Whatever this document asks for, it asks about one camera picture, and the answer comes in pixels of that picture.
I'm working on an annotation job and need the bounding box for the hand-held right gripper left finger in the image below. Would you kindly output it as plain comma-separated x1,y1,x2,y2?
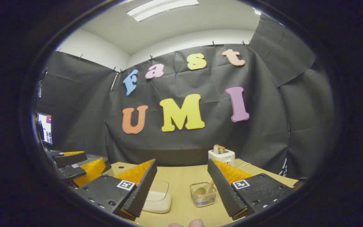
75,159,158,221

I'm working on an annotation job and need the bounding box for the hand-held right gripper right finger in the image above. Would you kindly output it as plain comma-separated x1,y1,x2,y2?
207,158,295,220

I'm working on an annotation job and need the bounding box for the wire metal chopstick holder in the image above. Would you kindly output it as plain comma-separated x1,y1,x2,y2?
190,182,216,207

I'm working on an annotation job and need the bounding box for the wooden spoon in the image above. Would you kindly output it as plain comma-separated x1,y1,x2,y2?
194,180,215,196

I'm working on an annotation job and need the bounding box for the computer monitor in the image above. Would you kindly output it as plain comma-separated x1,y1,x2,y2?
37,112,53,145

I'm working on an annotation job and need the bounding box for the white toaster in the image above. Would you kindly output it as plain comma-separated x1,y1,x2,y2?
208,149,235,166

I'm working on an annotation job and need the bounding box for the black backdrop cloth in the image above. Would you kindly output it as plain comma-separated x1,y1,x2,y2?
35,14,336,180

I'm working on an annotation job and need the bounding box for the metal backdrop stand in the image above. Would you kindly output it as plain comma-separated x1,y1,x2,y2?
279,158,288,178

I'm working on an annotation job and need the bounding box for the ceiling light panel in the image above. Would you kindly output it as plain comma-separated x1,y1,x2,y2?
126,0,199,22

